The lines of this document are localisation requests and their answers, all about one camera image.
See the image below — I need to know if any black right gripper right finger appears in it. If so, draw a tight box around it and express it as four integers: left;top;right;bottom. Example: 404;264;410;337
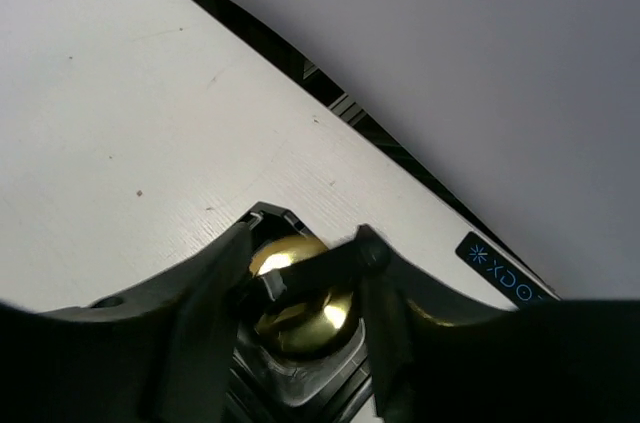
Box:
357;226;639;422

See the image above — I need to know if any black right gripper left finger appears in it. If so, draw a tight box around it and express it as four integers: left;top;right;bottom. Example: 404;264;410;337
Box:
1;223;252;422

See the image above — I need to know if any dark liquid glass cruet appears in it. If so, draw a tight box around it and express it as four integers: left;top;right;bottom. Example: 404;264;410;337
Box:
227;234;391;423

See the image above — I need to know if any black condiment organizer tray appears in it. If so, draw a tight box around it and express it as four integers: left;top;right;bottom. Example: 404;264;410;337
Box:
39;201;371;423

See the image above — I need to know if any blue logo sticker right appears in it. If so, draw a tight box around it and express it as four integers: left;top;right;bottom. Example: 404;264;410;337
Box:
455;232;557;308

